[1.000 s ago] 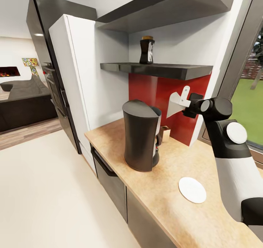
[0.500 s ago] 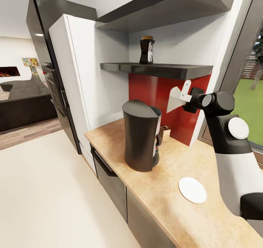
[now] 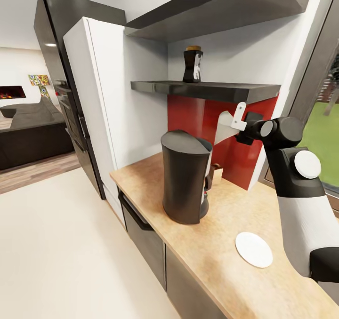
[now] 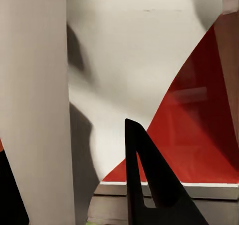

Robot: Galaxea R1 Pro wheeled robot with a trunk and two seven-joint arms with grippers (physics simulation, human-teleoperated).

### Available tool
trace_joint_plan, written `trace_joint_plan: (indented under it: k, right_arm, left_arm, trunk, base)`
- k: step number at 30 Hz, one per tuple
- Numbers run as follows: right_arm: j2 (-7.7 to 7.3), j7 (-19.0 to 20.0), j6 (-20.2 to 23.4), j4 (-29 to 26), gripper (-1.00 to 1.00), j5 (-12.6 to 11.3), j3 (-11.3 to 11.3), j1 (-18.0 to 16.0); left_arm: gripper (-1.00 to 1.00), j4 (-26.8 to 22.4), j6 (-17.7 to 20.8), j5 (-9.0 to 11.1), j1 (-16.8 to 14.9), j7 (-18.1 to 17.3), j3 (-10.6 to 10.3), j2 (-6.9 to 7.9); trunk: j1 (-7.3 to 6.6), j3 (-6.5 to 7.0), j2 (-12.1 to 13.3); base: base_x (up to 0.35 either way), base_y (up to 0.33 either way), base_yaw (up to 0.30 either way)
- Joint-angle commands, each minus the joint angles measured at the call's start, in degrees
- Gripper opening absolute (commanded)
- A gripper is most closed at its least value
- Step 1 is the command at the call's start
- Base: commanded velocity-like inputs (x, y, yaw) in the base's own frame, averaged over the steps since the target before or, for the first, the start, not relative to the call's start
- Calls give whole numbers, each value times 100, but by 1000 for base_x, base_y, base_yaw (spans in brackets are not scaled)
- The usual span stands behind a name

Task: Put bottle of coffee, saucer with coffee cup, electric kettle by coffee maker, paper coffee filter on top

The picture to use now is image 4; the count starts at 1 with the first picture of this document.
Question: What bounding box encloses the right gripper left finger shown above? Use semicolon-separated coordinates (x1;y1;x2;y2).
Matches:
0;150;30;225

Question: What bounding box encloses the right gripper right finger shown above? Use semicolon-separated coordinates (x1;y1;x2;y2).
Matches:
124;118;209;225

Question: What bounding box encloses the paper coffee filter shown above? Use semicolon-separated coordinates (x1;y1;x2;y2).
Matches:
0;0;223;225

